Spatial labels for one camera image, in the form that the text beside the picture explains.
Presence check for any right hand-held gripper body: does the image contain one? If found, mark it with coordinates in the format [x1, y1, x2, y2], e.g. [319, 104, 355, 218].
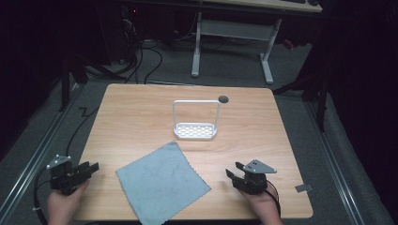
[237, 158, 278, 196]

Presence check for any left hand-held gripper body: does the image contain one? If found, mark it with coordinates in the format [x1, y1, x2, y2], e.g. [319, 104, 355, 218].
[46, 154, 92, 197]

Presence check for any white rack with handle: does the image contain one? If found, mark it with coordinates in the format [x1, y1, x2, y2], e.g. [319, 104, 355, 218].
[172, 98, 222, 142]

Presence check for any blue-grey cloth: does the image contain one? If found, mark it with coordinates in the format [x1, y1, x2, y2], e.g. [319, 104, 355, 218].
[115, 141, 212, 225]

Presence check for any person's left hand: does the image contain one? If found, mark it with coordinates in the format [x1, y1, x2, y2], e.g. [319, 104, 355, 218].
[47, 179, 91, 225]

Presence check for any person's right hand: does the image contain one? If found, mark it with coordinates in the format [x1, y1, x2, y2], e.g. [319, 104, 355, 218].
[239, 183, 284, 225]

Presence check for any grey tape piece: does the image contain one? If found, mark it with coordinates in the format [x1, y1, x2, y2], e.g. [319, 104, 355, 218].
[294, 183, 314, 194]

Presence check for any black metal stand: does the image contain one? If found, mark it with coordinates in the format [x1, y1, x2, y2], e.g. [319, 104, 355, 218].
[271, 60, 333, 133]
[58, 54, 90, 113]

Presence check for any small red object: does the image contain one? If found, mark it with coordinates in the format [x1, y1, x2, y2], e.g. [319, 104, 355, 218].
[282, 38, 296, 51]

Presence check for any desk with white legs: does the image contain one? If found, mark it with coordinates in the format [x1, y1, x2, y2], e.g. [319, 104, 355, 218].
[191, 0, 324, 86]

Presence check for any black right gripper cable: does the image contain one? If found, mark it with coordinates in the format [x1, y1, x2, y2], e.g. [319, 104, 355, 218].
[265, 179, 283, 219]

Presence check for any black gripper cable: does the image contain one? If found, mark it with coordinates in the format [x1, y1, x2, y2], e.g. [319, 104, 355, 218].
[32, 167, 54, 225]
[265, 179, 283, 219]

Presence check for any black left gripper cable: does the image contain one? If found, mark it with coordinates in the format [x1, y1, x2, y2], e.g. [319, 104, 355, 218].
[32, 167, 54, 225]

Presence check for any metal floor rail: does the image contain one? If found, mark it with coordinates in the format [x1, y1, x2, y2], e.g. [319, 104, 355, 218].
[0, 83, 83, 218]
[303, 99, 366, 225]

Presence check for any black floor cable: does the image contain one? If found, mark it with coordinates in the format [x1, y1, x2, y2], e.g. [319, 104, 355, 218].
[65, 106, 100, 158]

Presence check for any bundle of black cables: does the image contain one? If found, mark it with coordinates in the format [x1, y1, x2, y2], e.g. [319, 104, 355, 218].
[120, 15, 164, 85]

